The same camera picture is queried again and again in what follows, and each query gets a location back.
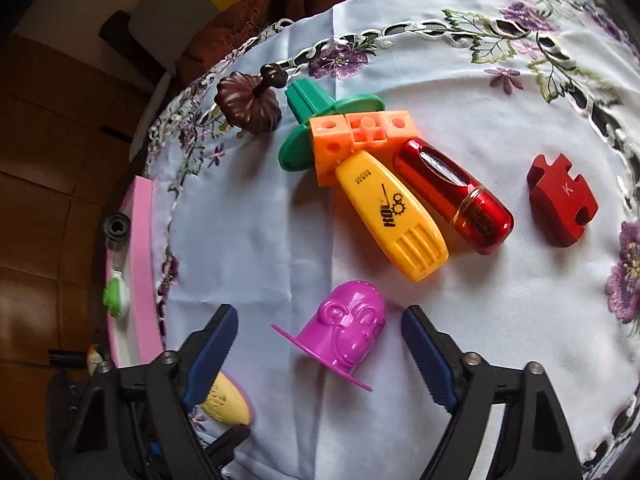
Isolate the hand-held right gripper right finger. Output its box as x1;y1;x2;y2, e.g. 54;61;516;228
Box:
400;305;586;480

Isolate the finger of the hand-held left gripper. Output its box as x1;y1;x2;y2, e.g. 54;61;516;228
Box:
202;424;252;466

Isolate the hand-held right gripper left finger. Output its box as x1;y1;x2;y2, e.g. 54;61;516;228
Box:
65;304;239;480

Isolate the purple face-shaped mold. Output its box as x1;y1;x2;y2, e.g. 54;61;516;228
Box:
271;280;387;393

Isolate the pink tray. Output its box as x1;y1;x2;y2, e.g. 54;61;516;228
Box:
102;176;168;368

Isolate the shiny red capsule case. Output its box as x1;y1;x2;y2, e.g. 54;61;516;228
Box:
391;137;515;256

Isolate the green plastic toy mold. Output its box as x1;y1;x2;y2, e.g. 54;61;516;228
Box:
278;79;386;173

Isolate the yellow perforated oval toy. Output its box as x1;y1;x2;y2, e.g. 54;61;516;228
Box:
197;371;253;427

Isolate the embroidered floral tablecloth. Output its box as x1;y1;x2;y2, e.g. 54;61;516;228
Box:
131;0;640;480

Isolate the small black cup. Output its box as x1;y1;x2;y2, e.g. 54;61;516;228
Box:
104;214;132;253

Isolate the dark red puzzle piece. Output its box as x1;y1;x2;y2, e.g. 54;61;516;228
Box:
526;153;599;248

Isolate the orange building block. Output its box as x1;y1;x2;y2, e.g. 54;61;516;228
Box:
309;109;418;187

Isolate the brown quilted blanket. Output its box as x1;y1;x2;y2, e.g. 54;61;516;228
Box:
176;0;361;88

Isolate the grey yellow blue sofa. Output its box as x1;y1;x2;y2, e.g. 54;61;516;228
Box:
129;0;291;76

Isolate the light green toy camera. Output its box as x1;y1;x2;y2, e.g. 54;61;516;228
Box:
102;269;132;320

